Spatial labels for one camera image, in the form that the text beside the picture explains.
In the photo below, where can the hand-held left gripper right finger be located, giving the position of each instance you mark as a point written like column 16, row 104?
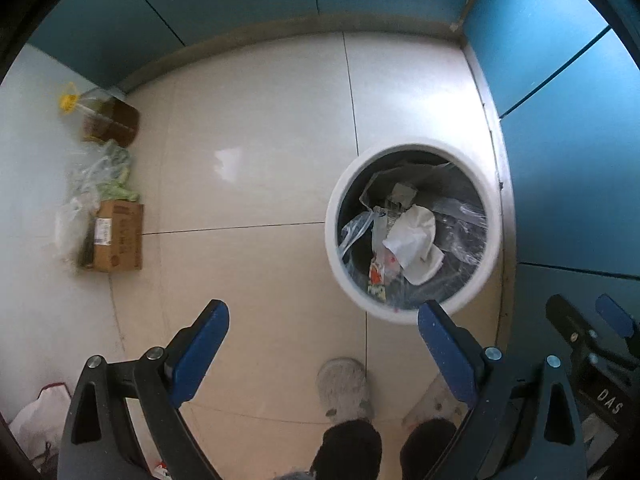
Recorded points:
column 445, row 345

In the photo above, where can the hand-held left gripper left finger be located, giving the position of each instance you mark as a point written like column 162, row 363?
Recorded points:
column 202, row 340

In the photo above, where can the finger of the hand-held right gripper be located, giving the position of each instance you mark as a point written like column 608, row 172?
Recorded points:
column 567, row 321
column 616, row 316

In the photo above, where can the white round trash bin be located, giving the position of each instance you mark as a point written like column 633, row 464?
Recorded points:
column 336, row 240

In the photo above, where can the grey fuzzy slipper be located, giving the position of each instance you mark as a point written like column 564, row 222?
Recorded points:
column 344, row 387
column 437, row 405

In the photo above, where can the red yellow snack wrapper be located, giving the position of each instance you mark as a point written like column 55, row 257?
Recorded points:
column 381, row 272

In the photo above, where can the person's right leg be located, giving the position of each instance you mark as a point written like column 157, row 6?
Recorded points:
column 425, row 447

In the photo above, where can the person's leg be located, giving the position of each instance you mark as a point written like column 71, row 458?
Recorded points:
column 347, row 452
column 425, row 447

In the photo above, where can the crumpled white paper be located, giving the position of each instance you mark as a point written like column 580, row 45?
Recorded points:
column 412, row 240

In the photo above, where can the clear plastic film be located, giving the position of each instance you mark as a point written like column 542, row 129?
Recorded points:
column 462, row 227

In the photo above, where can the brown cardboard box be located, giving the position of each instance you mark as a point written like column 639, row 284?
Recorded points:
column 122, row 237

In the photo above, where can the small red white wrapper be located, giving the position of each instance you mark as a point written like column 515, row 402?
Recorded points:
column 161, row 471

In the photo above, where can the clear plastic bag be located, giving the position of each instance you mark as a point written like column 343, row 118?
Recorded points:
column 357, row 232

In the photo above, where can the person's left leg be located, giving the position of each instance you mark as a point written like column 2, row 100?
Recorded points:
column 347, row 452

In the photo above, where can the grey cardboard scrap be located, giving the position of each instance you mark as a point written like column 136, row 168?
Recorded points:
column 404, row 194

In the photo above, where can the white plastic bag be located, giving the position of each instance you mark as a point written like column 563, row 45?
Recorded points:
column 70, row 227

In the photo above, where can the white bag with red trim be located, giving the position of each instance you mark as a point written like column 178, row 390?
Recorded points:
column 42, row 417

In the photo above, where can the plastic bag of green vegetables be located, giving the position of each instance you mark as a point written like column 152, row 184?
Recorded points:
column 107, row 170

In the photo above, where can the oil bottle with yellow cap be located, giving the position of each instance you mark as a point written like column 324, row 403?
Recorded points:
column 112, row 122

